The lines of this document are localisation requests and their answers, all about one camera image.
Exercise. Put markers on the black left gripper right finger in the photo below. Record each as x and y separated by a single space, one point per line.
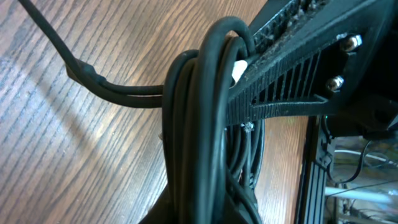
320 58

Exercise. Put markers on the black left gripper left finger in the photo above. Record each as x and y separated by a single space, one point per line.
163 211

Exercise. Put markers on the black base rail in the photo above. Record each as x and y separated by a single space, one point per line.
310 205

